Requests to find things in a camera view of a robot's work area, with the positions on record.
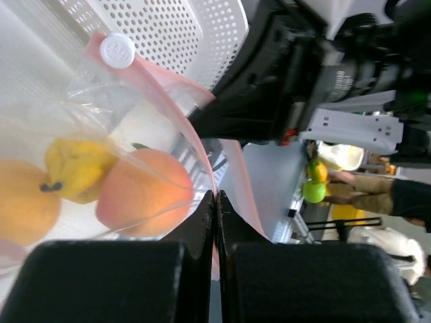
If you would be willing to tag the green toy apple background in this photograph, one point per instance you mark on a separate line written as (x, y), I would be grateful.
(313, 192)

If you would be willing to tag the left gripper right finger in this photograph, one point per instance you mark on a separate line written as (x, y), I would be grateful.
(332, 282)

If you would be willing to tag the yellow toy fruit background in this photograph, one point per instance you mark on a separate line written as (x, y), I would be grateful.
(317, 171)

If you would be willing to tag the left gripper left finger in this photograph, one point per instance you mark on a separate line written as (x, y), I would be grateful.
(117, 280)

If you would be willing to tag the white perforated plastic basket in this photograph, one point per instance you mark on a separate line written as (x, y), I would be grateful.
(197, 39)

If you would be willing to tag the person in background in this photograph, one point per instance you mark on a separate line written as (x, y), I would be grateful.
(406, 199)

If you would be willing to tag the yellow box background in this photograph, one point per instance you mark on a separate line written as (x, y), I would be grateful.
(347, 212)

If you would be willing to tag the clear pink zip top bag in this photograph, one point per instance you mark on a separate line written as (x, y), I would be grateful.
(98, 91)

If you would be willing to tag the yellow toy pear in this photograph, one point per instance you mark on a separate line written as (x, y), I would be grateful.
(76, 169)

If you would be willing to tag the orange toy fruit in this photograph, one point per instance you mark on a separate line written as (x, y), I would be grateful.
(27, 213)

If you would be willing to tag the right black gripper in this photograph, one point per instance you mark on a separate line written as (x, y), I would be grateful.
(289, 67)

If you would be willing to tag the red orange toy peach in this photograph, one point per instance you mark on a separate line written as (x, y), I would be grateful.
(144, 204)

